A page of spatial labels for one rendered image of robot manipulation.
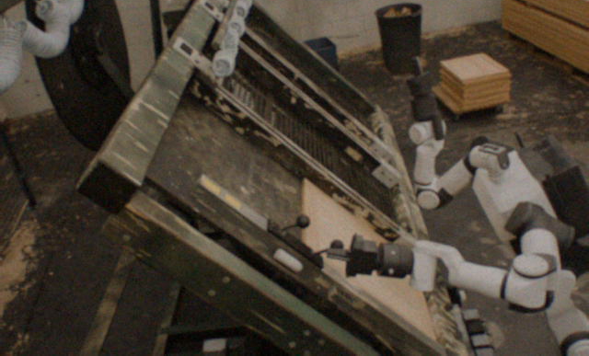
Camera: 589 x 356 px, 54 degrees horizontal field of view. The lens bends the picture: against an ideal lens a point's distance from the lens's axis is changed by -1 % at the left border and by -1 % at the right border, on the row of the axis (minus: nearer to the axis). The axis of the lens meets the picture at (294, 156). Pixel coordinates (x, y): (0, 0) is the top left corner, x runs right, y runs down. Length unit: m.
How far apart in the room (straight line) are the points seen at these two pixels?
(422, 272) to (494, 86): 3.81
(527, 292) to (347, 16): 6.00
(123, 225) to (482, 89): 4.24
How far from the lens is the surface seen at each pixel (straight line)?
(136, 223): 1.27
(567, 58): 6.14
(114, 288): 2.69
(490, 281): 1.49
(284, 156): 1.98
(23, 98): 7.56
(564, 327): 2.33
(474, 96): 5.18
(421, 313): 2.03
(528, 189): 1.83
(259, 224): 1.54
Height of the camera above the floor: 2.35
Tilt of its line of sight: 28 degrees down
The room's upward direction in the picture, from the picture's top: 10 degrees counter-clockwise
